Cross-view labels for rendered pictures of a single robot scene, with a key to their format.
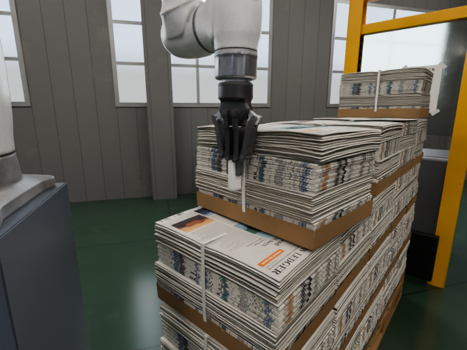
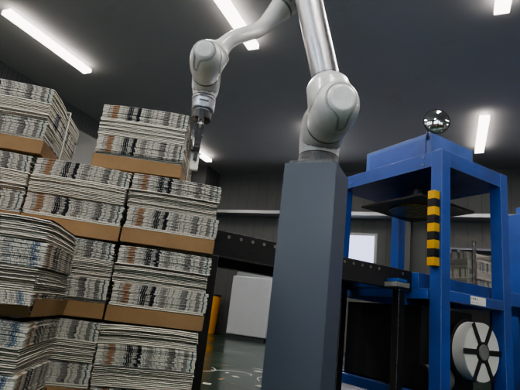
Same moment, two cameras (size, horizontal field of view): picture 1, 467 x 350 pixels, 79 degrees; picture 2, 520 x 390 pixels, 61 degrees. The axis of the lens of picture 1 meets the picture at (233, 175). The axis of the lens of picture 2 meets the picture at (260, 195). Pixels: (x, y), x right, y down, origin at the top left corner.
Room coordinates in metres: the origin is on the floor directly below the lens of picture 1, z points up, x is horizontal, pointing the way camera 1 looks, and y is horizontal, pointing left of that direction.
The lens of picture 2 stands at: (1.65, 1.18, 0.44)
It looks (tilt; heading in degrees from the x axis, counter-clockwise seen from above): 15 degrees up; 220
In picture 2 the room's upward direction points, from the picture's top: 7 degrees clockwise
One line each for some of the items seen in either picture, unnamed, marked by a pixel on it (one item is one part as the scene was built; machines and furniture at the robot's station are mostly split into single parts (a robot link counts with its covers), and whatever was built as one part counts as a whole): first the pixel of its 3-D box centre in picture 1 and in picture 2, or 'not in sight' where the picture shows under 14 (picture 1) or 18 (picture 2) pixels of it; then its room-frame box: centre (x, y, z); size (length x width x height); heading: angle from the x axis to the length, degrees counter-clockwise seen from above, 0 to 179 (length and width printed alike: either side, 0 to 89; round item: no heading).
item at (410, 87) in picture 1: (373, 193); not in sight; (1.53, -0.79, 0.65); 0.39 x 0.30 x 1.29; 49
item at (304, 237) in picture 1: (316, 212); not in sight; (0.65, -0.20, 0.86); 0.29 x 0.16 x 0.04; 134
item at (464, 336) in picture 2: not in sight; (413, 342); (-1.44, 0.10, 0.38); 0.94 x 0.69 x 0.63; 69
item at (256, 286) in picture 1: (313, 289); (20, 294); (0.98, -0.32, 0.42); 1.17 x 0.39 x 0.83; 139
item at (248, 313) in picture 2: not in sight; (258, 295); (-4.74, -3.88, 0.77); 0.78 x 0.66 x 1.54; 105
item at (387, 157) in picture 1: (336, 151); (19, 135); (1.09, -0.40, 0.95); 0.38 x 0.29 x 0.23; 49
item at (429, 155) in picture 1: (399, 201); not in sight; (2.14, -1.32, 0.40); 0.70 x 0.55 x 0.80; 49
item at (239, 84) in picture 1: (235, 104); (200, 122); (0.63, 0.00, 1.12); 0.08 x 0.07 x 0.09; 49
